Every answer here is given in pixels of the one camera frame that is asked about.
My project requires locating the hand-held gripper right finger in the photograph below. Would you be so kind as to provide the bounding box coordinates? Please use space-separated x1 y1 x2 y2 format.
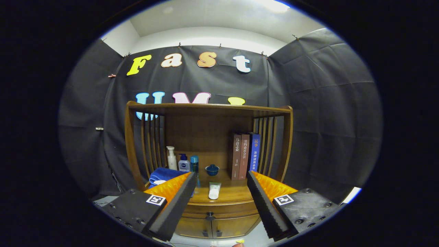
247 170 343 240

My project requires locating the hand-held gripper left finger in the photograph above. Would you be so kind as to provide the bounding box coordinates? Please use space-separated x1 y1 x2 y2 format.
99 172 197 242

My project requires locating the wooden drawer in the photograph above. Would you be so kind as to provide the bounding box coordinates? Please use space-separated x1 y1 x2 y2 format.
183 201 258 220

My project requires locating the white cosmetic tube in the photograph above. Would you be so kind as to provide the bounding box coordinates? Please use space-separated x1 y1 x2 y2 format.
209 182 222 200

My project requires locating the wooden cabinet door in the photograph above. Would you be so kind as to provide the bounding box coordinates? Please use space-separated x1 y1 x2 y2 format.
212 214 261 238
175 217 212 238

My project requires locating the wooden countertop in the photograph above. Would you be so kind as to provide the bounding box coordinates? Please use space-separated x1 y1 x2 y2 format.
147 170 254 204

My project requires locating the wooden cabinet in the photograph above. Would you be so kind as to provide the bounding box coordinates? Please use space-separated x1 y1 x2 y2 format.
124 101 294 239

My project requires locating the blue folded towel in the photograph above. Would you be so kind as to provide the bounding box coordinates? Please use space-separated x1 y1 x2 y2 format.
149 167 187 188

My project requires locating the white blue-capped lotion bottle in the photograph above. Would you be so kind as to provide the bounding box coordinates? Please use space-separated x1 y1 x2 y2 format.
178 153 190 172

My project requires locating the white pump bottle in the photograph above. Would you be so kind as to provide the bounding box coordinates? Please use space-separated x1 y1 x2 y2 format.
166 146 178 171

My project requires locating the teal transparent bottle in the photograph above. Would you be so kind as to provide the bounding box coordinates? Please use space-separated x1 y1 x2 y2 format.
190 155 200 179

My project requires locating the reddish brown book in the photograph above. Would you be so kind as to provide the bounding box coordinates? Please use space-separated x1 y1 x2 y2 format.
239 134 250 180

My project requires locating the blue book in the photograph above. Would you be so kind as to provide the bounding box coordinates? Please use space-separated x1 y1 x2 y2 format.
248 132 261 173

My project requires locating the dark brown book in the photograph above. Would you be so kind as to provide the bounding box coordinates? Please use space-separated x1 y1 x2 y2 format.
231 134 242 180

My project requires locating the black backdrop cloth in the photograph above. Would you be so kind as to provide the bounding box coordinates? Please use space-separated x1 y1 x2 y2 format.
58 28 383 206

